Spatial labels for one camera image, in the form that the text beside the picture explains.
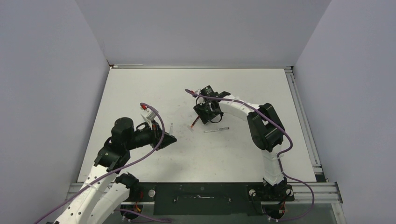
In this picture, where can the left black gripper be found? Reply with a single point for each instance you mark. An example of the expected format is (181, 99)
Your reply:
(157, 136)

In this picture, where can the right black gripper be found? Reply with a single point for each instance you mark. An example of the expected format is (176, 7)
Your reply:
(200, 109)

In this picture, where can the thin white pen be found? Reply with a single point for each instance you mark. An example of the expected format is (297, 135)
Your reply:
(171, 129)

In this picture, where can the red pen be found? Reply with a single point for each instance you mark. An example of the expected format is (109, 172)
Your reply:
(194, 122)

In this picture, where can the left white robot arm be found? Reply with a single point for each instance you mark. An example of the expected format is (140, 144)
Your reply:
(105, 187)

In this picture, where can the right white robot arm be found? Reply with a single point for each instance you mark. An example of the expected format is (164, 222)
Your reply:
(266, 130)

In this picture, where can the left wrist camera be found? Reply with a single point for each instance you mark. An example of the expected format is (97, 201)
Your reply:
(148, 114)

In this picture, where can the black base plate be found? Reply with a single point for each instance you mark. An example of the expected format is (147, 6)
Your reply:
(208, 198)

